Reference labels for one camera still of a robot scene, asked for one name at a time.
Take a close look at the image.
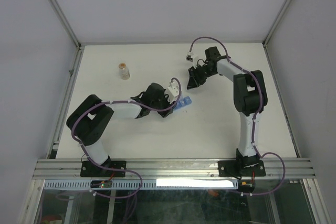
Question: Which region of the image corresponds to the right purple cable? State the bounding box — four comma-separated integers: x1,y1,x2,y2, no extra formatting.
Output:
189,36,286,197

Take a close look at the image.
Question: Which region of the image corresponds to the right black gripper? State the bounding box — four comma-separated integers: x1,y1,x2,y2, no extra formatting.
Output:
186,63,216,89

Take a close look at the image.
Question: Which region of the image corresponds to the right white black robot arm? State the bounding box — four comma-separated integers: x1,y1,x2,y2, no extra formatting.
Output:
186,47,268,175

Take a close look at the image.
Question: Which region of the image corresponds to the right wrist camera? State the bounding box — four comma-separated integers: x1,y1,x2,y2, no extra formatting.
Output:
186,51,200,69

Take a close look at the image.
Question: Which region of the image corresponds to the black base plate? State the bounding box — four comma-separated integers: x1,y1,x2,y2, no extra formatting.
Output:
218,160,266,178
80,160,127,178

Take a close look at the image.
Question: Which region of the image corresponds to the white slotted cable duct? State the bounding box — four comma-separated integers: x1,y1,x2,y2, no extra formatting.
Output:
44,178,238,191

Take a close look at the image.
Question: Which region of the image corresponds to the left aluminium frame post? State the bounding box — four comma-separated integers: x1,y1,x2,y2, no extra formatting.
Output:
48,0,81,50

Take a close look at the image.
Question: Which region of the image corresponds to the purple cable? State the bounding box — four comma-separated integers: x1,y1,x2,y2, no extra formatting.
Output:
71,77,144,198
189,36,286,197

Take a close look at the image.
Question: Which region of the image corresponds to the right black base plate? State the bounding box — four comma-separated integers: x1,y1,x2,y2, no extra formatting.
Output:
218,160,266,178

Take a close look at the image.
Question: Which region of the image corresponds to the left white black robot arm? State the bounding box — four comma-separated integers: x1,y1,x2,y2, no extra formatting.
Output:
66,78,182,176

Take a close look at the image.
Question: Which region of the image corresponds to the aluminium mounting rail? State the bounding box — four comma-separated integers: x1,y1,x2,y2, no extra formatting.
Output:
33,157,316,179

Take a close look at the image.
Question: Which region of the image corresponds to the clear bottle with orange pills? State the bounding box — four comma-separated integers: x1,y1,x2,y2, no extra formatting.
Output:
118,62,130,80

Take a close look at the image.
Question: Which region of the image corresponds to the right aluminium frame post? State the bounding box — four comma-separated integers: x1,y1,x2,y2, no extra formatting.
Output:
262,0,293,47

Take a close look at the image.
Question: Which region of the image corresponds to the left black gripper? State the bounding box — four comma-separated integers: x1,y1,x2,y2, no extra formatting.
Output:
151,90,177,118

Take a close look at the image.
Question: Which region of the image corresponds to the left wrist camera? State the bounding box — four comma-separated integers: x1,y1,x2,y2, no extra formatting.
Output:
165,80,181,103

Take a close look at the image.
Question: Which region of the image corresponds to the aluminium frame post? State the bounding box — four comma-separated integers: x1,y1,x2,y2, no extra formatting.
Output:
262,0,293,47
48,0,81,50

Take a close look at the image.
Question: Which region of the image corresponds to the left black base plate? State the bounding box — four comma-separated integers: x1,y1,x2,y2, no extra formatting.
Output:
80,160,127,178

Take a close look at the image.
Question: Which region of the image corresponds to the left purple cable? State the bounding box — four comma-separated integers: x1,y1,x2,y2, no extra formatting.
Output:
71,77,144,198

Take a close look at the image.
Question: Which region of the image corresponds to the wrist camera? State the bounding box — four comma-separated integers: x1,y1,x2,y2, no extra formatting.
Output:
165,80,181,103
186,51,200,69

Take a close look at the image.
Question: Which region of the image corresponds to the blue weekly pill organizer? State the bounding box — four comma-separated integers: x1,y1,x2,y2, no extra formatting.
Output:
174,96,192,111

